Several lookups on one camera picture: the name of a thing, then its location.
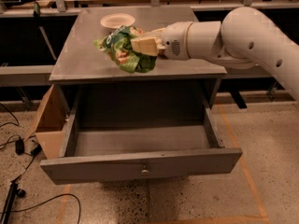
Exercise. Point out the black tripod leg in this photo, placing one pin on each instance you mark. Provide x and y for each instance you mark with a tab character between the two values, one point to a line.
14	191

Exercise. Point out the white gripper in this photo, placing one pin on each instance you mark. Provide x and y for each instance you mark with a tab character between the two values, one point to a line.
175	41

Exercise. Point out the green rice chip bag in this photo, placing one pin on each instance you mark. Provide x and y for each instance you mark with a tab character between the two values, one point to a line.
117	46

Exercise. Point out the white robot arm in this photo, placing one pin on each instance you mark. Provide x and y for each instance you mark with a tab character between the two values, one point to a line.
245	38

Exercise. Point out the white paper bowl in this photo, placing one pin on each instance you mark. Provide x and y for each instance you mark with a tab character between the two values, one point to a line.
116	20

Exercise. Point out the round metal drawer knob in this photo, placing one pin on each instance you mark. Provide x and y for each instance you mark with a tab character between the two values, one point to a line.
145	172

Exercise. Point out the black power adapter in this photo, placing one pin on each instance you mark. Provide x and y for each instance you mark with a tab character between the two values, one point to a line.
19	146

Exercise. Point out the brown cardboard box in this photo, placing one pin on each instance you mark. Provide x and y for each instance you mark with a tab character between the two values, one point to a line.
49	123

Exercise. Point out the grey open top drawer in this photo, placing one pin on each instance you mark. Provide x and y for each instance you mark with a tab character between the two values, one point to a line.
119	149

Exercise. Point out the grey wooden cabinet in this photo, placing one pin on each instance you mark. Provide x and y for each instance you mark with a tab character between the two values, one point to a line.
172	89

